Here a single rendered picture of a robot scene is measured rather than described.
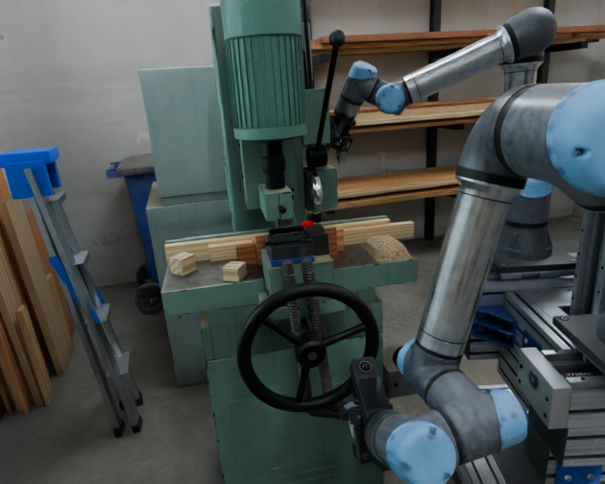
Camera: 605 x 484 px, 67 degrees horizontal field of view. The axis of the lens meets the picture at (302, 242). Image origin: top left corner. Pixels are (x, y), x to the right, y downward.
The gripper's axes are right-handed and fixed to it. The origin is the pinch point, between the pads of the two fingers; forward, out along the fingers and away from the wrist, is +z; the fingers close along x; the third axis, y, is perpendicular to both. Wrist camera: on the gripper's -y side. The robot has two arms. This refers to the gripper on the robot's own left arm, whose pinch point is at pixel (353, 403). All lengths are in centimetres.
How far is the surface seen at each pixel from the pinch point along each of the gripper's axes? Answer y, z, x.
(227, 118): -75, 24, -16
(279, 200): -47.0, 13.5, -6.6
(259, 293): -25.1, 12.0, -14.5
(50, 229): -63, 72, -79
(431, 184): -104, 203, 129
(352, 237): -37.5, 23.5, 12.7
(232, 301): -24.4, 13.4, -20.7
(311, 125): -71, 25, 7
